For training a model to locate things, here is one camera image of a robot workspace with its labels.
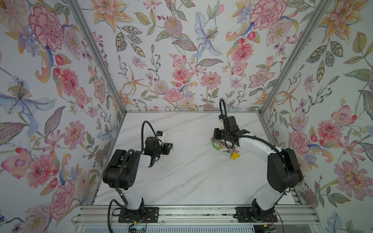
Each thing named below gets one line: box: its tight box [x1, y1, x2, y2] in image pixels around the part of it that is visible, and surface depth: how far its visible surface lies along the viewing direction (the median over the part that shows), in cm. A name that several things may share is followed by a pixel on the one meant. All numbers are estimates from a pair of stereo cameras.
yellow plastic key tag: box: [231, 152, 241, 161], surface depth 97 cm
